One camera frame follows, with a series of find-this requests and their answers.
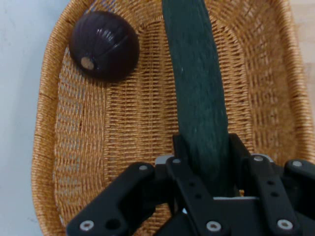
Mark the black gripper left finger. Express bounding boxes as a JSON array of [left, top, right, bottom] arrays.
[[65, 134, 232, 236]]

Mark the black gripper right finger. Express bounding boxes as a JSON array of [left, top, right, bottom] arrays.
[[227, 133, 315, 236]]

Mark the dark green toy cucumber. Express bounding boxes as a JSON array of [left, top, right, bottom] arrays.
[[161, 0, 237, 198]]

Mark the woven wicker basket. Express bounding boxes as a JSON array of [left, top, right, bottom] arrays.
[[31, 0, 315, 236]]

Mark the dark purple toy onion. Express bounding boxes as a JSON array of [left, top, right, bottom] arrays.
[[68, 10, 140, 81]]

